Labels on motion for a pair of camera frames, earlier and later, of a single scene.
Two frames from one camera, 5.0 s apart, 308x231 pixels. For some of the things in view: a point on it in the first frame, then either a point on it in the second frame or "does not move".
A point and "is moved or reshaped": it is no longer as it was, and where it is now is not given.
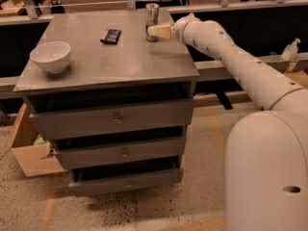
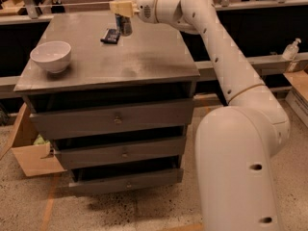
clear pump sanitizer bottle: [291, 50] does not move
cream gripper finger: [165, 30] -> [122, 8]
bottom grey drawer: [107, 180] does not move
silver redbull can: [151, 19] is moved or reshaped
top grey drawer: [82, 122] does not move
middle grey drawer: [118, 153] does not move
